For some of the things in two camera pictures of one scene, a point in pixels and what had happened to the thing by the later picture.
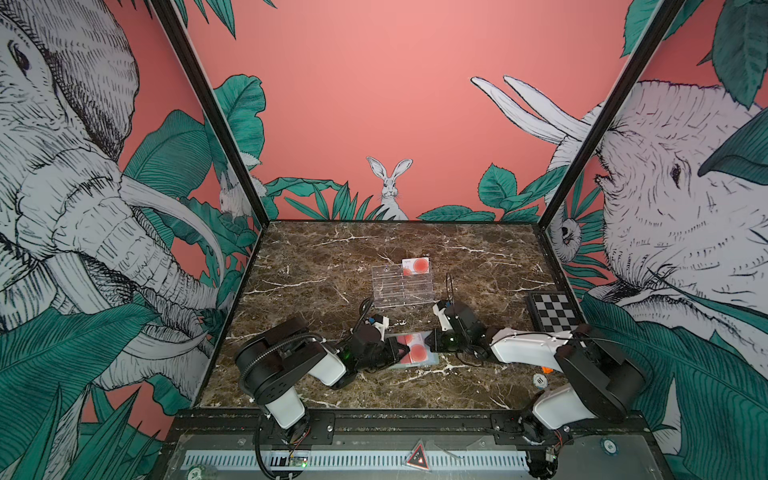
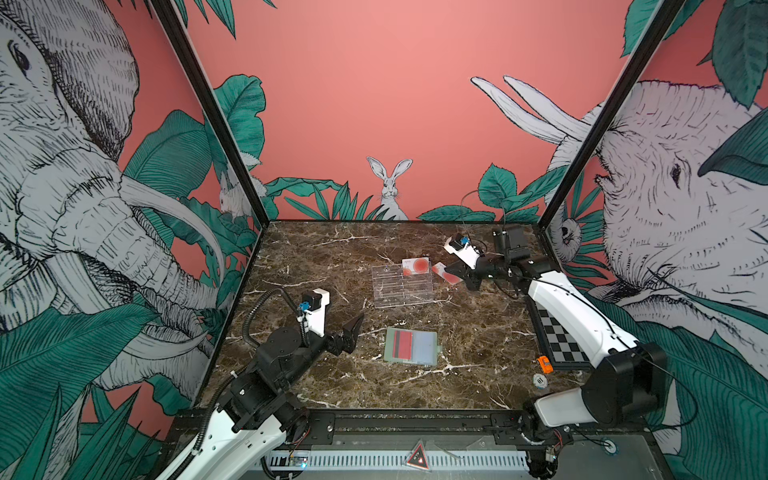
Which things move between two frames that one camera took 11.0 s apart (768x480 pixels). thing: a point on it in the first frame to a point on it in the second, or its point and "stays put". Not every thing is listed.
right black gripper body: (451, 342) to (495, 269)
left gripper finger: (402, 352) to (350, 332)
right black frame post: (664, 17) stays put
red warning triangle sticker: (419, 458) stays put
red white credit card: (413, 266) stays put
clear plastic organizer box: (392, 288) stays put
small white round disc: (540, 381) stays put
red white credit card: (417, 352) to (450, 277)
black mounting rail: (327, 425) stays put
